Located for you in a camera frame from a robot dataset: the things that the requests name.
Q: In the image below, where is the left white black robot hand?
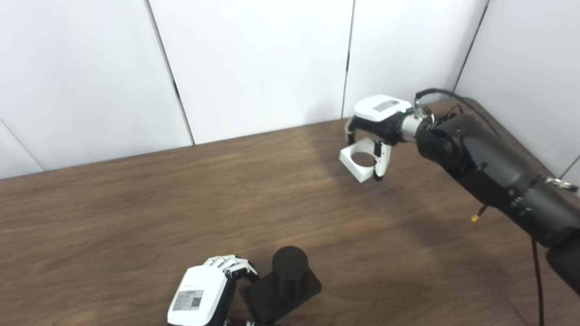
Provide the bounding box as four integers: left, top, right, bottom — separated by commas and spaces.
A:
167, 255, 260, 326

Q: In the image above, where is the black peg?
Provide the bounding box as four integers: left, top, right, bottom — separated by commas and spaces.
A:
245, 246, 322, 325

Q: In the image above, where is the white square piece with hole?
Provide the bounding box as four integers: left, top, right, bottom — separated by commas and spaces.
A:
339, 138, 386, 183

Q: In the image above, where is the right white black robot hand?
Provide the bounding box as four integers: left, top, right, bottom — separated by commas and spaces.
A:
344, 94, 414, 182

